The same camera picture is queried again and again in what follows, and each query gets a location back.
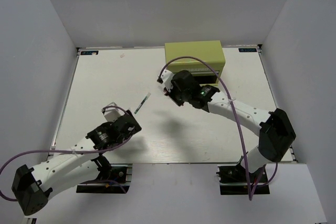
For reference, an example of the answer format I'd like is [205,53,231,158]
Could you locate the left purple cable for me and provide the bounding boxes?
[0,105,134,202]

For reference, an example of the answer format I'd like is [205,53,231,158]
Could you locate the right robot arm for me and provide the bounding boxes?
[158,70,296,182]

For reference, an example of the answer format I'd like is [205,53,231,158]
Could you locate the corner label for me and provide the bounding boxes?
[80,50,99,56]
[238,48,257,52]

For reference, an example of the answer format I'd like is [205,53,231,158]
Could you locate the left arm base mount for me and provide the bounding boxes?
[76,164,132,194]

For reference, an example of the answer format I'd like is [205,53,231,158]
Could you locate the green pen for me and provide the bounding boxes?
[134,92,151,114]

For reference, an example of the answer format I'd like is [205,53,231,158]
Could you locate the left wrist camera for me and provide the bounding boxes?
[101,102,123,122]

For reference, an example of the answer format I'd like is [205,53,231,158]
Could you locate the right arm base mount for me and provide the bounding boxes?
[216,165,270,196]

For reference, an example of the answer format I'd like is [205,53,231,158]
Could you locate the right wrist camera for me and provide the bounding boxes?
[157,70,174,91]

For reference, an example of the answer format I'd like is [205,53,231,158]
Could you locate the right corner label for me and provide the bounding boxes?
[238,48,257,52]

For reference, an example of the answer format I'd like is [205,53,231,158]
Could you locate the left corner label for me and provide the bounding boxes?
[80,50,99,56]

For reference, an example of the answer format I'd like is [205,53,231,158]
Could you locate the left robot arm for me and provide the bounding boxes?
[12,110,142,216]

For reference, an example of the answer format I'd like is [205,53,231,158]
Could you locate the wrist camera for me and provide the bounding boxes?
[101,102,123,122]
[157,70,174,91]

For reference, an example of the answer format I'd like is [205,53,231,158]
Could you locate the green metal drawer box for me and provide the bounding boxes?
[164,40,226,86]

